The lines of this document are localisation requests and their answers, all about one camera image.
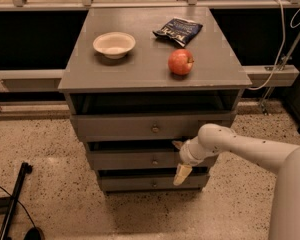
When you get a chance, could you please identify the grey drawer cabinet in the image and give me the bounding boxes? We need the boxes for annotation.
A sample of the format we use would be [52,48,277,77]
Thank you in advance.
[59,6,251,181]

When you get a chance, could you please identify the red apple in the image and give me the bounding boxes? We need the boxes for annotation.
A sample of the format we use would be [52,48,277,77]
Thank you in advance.
[168,49,194,76]

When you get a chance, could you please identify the white cable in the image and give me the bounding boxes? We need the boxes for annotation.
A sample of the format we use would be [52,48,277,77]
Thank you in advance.
[246,0,300,92]

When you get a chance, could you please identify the black round foot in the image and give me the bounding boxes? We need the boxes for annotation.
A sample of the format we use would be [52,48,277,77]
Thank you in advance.
[23,227,45,240]

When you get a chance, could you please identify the grey bottom drawer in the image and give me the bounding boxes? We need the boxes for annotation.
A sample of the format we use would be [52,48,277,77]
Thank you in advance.
[98,174,209,192]

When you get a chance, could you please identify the white bowl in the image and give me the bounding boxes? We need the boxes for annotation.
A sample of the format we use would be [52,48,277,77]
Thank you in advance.
[93,32,136,59]

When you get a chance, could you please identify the grey top drawer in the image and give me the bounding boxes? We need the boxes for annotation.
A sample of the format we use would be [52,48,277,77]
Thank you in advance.
[70,112,236,142]

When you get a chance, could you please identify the metal railing frame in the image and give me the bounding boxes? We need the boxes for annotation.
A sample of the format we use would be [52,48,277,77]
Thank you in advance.
[0,0,300,103]

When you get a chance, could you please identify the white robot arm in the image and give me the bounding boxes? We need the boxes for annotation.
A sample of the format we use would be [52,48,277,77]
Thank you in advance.
[173,124,300,240]

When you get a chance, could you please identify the blue chip bag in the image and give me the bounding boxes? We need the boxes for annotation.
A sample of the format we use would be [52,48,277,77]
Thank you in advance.
[153,17,203,48]

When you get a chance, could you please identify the black cable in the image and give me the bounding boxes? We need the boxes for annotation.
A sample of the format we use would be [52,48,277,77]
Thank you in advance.
[0,178,37,228]

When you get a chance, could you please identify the grey drawer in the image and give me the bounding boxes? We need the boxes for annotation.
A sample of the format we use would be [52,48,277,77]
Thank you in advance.
[98,174,209,192]
[86,149,181,170]
[70,112,236,142]

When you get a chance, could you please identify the black stand leg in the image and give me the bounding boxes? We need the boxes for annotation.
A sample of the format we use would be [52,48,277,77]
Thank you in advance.
[0,162,32,240]

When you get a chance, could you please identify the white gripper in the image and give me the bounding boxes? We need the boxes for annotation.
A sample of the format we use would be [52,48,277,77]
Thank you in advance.
[172,137,209,186]

